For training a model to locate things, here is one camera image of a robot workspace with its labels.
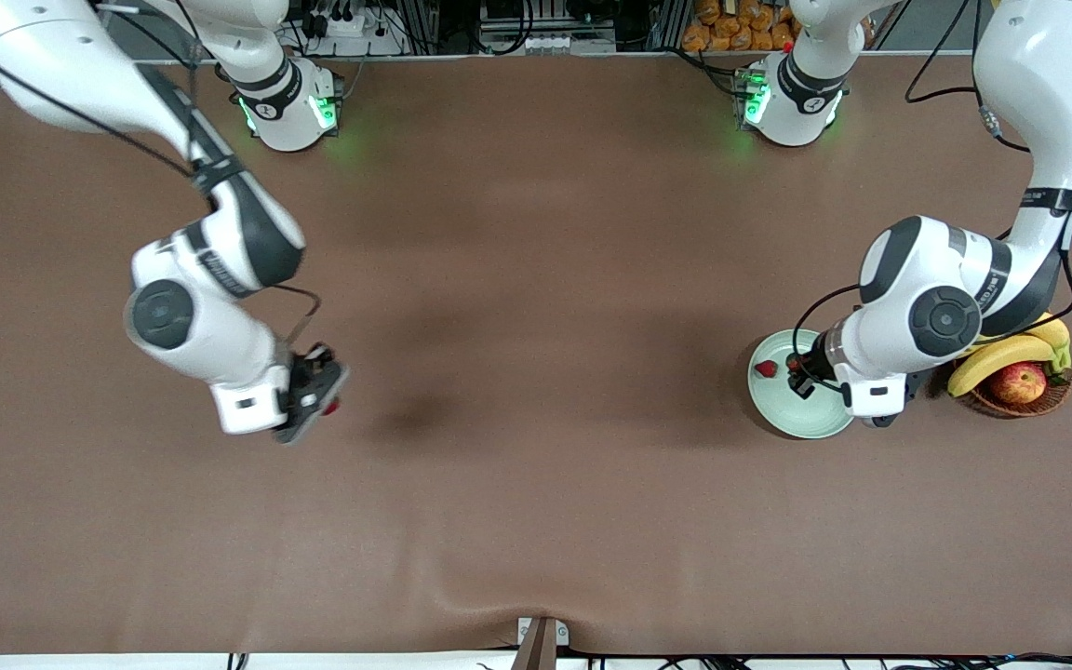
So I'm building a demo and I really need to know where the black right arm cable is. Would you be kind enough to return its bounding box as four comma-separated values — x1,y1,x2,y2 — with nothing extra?
0,0,323,347

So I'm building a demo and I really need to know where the brown table cloth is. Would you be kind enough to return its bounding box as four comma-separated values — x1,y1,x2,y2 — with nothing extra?
0,51,1072,657

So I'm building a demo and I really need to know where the brown camera post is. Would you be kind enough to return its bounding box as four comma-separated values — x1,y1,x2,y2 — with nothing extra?
510,619,558,670

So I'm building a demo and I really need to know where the pale green round plate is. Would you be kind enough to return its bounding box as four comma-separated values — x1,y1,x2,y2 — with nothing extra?
746,328,864,440

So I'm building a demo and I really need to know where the yellow banana bunch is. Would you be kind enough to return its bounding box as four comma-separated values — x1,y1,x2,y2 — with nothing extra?
947,313,1072,399

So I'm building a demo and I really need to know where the white connector strip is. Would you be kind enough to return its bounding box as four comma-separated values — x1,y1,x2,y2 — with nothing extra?
480,33,616,55

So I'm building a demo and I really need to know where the orange bread rolls heap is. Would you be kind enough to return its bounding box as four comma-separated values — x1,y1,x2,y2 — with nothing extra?
682,0,802,52

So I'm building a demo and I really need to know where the white power strip with plugs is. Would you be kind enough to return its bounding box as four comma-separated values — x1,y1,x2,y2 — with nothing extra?
299,0,407,57

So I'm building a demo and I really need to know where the red yellow apple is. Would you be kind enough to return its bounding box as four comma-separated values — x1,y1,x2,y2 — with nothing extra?
989,362,1049,406

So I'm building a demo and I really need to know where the metal clamp bracket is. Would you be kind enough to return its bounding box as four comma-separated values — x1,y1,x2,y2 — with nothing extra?
516,616,570,649

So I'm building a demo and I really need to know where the brown wicker basket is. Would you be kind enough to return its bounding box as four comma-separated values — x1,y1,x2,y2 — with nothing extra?
953,358,1072,419

